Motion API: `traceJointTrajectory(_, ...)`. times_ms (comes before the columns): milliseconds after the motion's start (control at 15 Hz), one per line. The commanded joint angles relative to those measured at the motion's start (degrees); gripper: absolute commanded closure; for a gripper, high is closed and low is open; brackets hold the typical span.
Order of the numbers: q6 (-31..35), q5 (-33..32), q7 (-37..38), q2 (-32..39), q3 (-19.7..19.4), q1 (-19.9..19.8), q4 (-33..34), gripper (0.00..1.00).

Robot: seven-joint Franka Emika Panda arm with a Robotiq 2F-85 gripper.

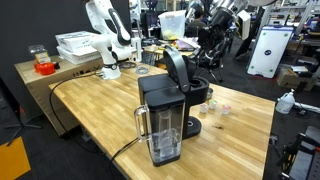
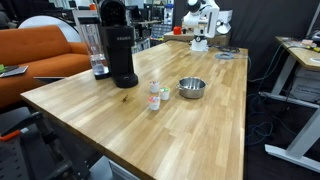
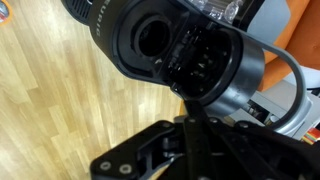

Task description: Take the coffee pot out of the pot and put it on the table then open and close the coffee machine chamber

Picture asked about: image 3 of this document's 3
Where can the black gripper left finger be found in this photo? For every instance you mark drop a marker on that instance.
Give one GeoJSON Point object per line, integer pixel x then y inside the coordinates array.
{"type": "Point", "coordinates": [150, 150]}

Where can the coffee pod multicolour lid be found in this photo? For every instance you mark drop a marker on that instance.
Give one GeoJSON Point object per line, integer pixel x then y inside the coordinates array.
{"type": "Point", "coordinates": [4, 11]}

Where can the orange sofa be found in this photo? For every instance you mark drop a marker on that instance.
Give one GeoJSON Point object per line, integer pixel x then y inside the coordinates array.
{"type": "Point", "coordinates": [300, 30]}

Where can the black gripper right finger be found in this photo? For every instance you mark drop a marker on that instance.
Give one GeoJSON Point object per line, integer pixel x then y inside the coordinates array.
{"type": "Point", "coordinates": [253, 156]}

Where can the black Keurig coffee maker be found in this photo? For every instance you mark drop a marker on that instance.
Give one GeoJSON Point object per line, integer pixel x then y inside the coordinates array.
{"type": "Point", "coordinates": [126, 50]}

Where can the clear water reservoir black lid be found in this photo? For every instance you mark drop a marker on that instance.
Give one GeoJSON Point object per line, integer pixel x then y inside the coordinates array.
{"type": "Point", "coordinates": [220, 10]}

